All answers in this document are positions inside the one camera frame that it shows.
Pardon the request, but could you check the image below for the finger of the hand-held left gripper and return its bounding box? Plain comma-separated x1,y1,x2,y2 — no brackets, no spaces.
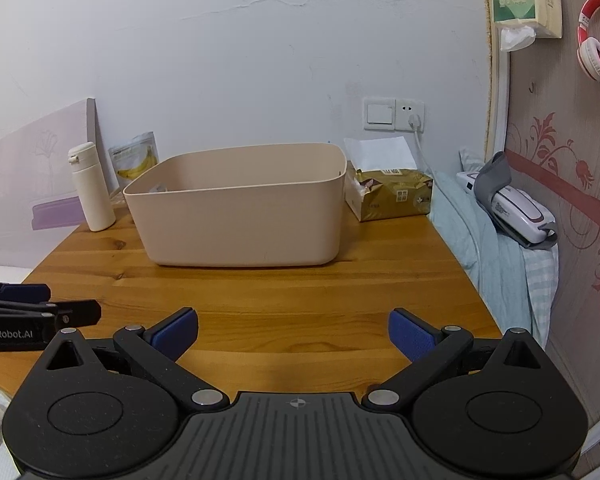
0,299,102,329
0,280,52,305

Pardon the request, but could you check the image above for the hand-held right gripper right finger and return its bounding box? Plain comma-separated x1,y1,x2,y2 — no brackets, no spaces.
361,309,552,409

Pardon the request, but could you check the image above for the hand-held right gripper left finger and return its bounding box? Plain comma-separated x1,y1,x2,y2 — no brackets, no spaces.
39,308,231,409

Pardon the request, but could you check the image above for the beige plastic basket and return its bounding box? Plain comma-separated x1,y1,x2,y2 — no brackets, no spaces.
123,143,347,267

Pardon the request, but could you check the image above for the white fabric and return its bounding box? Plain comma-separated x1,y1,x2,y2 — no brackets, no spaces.
0,264,33,286

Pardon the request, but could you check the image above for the light blue bedding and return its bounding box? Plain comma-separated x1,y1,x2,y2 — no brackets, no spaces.
430,147,561,352

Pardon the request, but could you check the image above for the pink decorative board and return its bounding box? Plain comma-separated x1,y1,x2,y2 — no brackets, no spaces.
0,99,127,266

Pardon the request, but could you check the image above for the white thermos bottle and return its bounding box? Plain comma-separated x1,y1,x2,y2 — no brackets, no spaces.
68,143,117,232

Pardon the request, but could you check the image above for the gold tissue pack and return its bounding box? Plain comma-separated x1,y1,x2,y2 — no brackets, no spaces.
345,160,434,223

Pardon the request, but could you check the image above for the banana print snack bag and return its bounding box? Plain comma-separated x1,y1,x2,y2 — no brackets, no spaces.
108,131,159,197

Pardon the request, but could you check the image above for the white paper bag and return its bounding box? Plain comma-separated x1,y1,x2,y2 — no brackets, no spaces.
343,136,419,172

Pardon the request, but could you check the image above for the floral patterned headboard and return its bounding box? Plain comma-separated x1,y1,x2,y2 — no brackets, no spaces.
484,0,600,480

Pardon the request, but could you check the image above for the white plug with cable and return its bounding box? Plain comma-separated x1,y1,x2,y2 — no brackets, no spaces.
406,113,437,175

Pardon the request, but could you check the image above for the white wall switch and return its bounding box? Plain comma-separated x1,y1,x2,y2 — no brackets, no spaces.
363,97,396,131

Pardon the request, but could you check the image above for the white wall socket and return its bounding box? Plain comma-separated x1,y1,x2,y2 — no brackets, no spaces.
394,99,425,133

